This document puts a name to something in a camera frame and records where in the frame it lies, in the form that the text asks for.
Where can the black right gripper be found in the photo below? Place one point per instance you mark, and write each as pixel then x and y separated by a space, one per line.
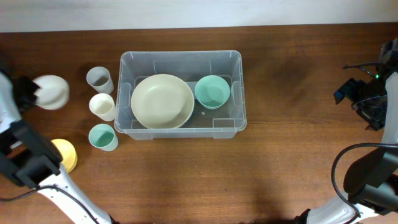
pixel 375 118

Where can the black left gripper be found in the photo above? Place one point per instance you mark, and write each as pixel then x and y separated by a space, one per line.
pixel 30 87

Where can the small white bowl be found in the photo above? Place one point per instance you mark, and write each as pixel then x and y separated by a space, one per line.
pixel 53 92

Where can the small mint green bowl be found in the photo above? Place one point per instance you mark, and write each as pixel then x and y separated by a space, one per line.
pixel 212 91

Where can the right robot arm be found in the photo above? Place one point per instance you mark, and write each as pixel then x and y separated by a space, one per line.
pixel 370 184

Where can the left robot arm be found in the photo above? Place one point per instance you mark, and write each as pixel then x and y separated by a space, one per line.
pixel 30 160

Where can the translucent grey cup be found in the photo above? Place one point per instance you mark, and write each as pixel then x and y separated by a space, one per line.
pixel 100 79

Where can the cream white cup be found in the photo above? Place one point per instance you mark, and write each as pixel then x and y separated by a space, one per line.
pixel 103 106

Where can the small yellow bowl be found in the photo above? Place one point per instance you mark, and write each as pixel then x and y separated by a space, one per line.
pixel 68 153

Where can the mint green cup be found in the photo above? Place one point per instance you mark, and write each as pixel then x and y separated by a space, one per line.
pixel 103 136

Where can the clear plastic storage bin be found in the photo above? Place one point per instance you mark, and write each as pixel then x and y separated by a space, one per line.
pixel 190 66

